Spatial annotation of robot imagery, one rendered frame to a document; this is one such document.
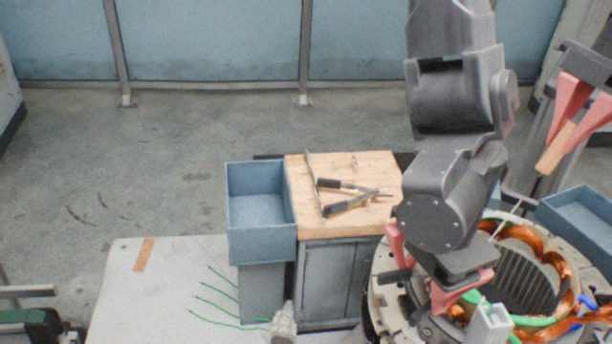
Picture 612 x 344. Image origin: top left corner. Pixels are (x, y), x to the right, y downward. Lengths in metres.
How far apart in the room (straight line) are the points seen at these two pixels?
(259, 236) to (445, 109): 0.45
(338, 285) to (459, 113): 0.55
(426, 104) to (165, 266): 0.80
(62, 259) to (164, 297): 1.27
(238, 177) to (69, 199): 1.71
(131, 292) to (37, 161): 1.81
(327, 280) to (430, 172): 0.53
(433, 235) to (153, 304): 0.75
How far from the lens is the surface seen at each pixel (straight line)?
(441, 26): 0.45
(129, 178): 2.63
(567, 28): 3.17
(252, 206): 0.96
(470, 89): 0.45
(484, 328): 0.61
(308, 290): 0.94
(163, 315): 1.07
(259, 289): 0.96
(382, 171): 0.93
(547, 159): 0.61
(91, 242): 2.36
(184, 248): 1.18
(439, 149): 0.45
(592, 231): 1.02
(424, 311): 0.59
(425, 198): 0.42
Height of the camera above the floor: 1.64
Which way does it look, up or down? 39 degrees down
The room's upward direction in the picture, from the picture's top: 4 degrees clockwise
